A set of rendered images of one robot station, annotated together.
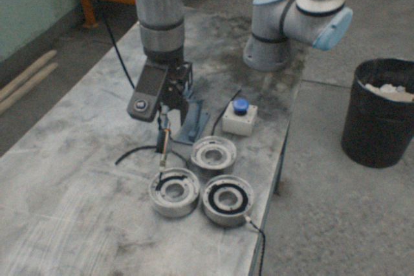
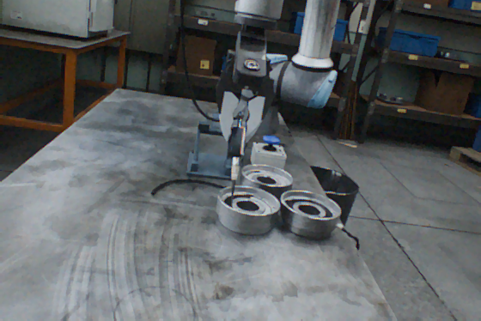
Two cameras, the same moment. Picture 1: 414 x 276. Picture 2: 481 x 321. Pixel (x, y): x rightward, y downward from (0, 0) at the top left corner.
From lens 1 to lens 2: 50 cm
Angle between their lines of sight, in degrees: 32
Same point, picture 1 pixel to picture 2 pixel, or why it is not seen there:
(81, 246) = (158, 267)
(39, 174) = (54, 204)
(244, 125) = (279, 160)
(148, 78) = (249, 45)
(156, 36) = not seen: outside the picture
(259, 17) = not seen: hidden behind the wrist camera
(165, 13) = not seen: outside the picture
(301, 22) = (301, 79)
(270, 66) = (264, 129)
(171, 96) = not seen: hidden behind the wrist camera
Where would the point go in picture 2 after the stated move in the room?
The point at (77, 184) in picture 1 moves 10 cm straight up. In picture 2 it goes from (114, 212) to (119, 154)
